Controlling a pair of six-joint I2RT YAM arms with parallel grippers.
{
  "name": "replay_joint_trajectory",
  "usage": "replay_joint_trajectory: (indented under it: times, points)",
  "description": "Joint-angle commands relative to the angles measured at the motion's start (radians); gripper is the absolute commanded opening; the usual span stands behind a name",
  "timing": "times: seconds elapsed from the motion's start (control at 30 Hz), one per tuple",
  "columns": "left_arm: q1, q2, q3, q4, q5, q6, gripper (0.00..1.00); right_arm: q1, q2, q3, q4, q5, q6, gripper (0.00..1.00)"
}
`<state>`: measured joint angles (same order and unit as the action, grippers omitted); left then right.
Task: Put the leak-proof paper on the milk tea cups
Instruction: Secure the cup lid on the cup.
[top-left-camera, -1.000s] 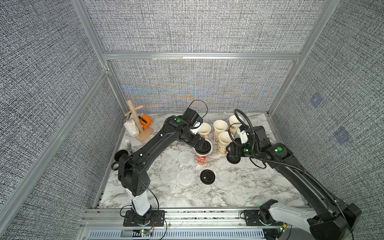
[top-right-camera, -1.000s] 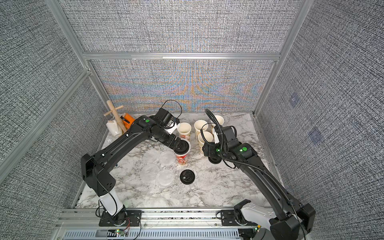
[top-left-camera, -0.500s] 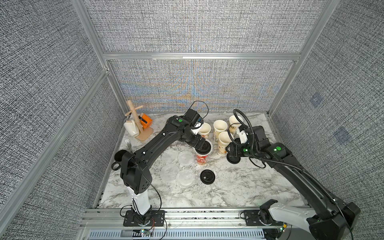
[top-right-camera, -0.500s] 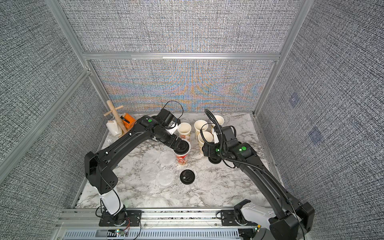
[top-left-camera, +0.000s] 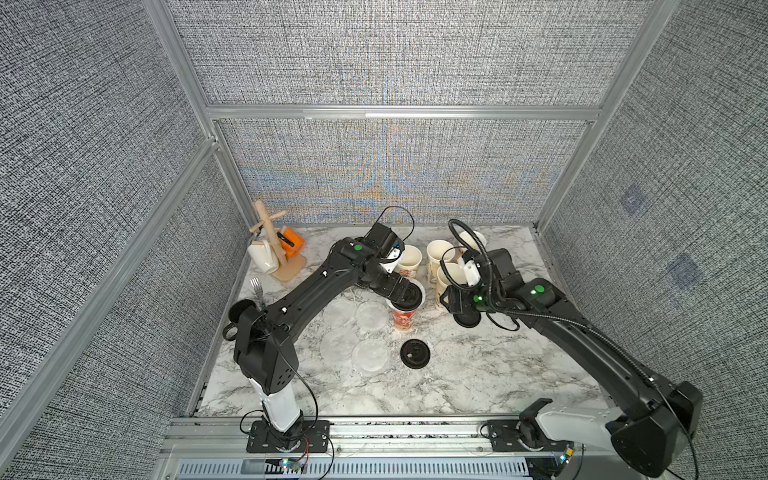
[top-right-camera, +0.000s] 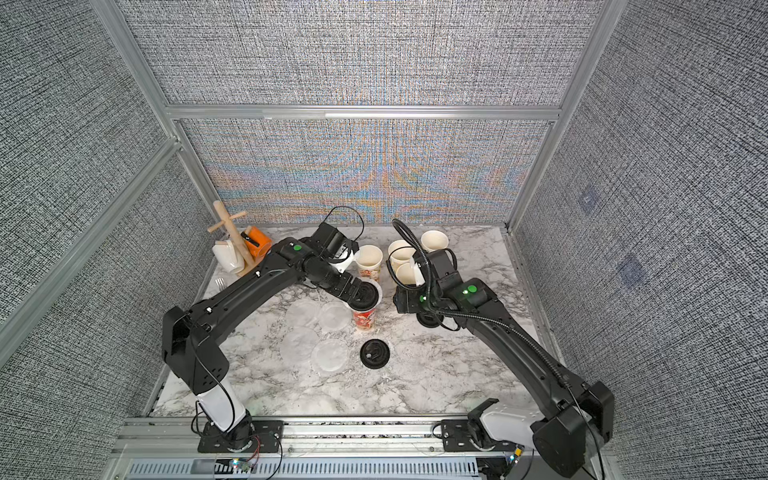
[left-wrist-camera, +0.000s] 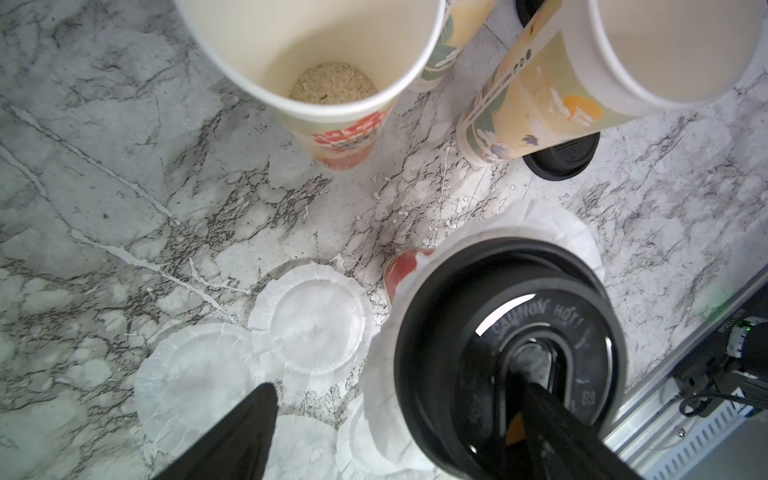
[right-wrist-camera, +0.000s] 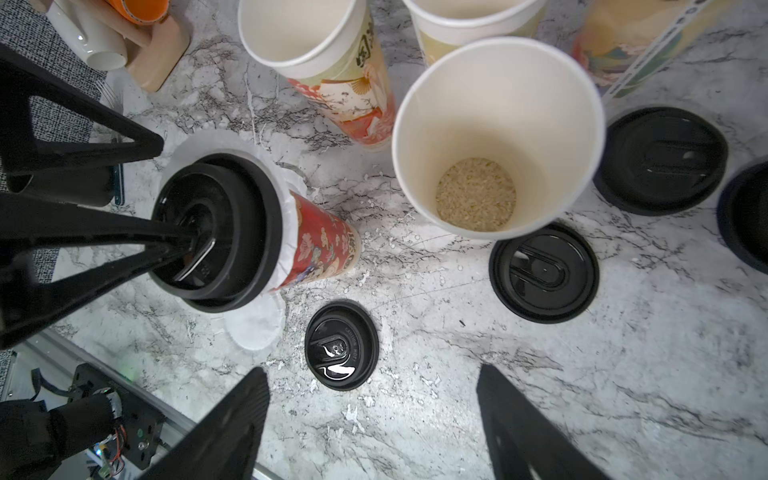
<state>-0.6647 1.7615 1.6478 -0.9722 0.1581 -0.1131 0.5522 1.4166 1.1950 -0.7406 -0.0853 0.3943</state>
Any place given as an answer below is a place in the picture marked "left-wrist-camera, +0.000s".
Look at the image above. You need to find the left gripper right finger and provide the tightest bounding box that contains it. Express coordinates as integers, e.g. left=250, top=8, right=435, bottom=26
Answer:
left=521, top=384, right=640, bottom=480

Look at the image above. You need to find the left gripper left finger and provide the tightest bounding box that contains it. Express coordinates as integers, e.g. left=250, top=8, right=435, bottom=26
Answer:
left=157, top=382, right=278, bottom=479

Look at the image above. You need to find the red paper milk tea cup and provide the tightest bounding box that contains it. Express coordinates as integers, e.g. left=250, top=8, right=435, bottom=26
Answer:
left=383, top=248, right=434, bottom=304

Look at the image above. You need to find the white leak-proof paper disc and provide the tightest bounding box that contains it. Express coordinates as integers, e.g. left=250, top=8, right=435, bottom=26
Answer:
left=263, top=415, right=340, bottom=480
left=248, top=263, right=375, bottom=393
left=134, top=323, right=264, bottom=456
left=335, top=395, right=434, bottom=480

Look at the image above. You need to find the black cup lid middle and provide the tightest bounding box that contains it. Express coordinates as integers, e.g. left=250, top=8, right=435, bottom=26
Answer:
left=523, top=132, right=600, bottom=182

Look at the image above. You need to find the cream paper cup front right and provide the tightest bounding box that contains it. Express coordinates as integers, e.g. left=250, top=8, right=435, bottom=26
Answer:
left=455, top=1, right=767, bottom=166

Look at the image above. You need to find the cream paper cup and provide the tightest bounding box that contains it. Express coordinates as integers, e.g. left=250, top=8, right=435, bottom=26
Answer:
left=455, top=1, right=767, bottom=166
left=408, top=0, right=499, bottom=93

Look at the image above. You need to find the red white paper cup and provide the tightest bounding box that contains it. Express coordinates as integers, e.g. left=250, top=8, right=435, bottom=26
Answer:
left=175, top=1, right=447, bottom=171

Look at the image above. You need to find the cream paper cup back middle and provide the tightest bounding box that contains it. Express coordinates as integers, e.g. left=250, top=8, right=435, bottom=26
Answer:
left=408, top=0, right=499, bottom=93

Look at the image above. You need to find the black cup lid back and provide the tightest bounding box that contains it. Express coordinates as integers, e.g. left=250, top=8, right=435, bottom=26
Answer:
left=515, top=0, right=544, bottom=27

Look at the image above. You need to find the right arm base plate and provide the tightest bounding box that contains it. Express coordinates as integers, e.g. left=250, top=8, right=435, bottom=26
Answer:
left=672, top=298, right=767, bottom=418

